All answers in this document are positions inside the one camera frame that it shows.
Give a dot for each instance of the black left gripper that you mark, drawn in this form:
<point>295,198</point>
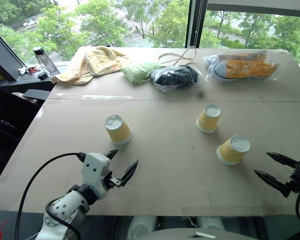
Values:
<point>112,181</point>

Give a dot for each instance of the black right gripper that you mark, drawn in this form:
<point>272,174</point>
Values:
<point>298,178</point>

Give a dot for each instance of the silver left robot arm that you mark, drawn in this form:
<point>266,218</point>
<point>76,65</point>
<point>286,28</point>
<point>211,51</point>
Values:
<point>65,208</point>

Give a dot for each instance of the yellow ribbed paper cup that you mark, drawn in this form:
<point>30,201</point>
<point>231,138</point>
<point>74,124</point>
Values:
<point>118,132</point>
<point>208,121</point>
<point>232,151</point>

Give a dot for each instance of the white rounded shape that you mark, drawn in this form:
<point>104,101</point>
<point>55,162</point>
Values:
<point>210,223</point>
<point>141,226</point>

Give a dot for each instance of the folded light green cloth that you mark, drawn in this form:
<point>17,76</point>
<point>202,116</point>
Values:
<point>137,71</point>

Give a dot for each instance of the black garment in plastic bag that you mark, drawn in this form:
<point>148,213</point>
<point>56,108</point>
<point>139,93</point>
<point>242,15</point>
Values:
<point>175,77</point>

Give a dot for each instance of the pale yellow towel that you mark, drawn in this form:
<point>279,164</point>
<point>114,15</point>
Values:
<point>95,63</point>

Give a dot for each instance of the orange shoes in plastic bag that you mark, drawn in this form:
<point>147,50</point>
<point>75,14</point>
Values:
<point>242,67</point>

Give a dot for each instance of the flat black tablet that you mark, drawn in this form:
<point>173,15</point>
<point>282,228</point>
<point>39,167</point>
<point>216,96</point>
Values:
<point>36,94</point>

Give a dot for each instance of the black chair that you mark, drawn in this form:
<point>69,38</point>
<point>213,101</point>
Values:
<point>10,125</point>

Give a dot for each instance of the small black box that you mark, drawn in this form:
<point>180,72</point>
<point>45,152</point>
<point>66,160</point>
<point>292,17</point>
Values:
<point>42,76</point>

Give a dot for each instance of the clear water bottle black cap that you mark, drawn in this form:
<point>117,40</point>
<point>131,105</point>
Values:
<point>46,61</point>

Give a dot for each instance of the keys with red tags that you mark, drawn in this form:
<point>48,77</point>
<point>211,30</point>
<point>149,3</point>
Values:
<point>27,70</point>

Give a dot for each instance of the black slanted panel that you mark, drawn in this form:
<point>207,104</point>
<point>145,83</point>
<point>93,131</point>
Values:
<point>3,57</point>

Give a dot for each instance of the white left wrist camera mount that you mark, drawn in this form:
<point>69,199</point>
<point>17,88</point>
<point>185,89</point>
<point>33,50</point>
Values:
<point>93,170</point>

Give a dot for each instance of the dark window frame post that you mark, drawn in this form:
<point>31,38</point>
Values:
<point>195,22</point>

